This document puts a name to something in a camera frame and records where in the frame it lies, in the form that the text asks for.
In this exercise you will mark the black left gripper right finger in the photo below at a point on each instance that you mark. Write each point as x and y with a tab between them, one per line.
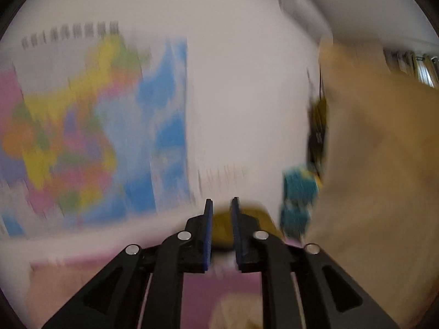
302	287

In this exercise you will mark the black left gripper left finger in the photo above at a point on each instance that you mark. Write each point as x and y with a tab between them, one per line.
187	251

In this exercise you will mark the cream large garment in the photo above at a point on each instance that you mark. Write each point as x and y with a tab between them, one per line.
377	212

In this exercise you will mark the peach pink garment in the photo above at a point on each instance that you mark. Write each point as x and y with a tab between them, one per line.
88	296

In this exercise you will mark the pink bed sheet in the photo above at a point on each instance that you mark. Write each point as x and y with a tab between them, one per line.
222	298

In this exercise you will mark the teal plastic basket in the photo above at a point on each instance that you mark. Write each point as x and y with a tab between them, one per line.
300	190

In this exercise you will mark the olive green jacket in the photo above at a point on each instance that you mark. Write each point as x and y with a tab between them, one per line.
225	223

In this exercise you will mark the black hanging bag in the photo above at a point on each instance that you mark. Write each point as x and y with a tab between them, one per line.
317	120

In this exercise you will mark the white air conditioner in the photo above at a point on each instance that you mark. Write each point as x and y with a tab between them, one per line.
309	16

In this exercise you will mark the colourful wall map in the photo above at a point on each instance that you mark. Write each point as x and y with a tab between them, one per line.
93	128

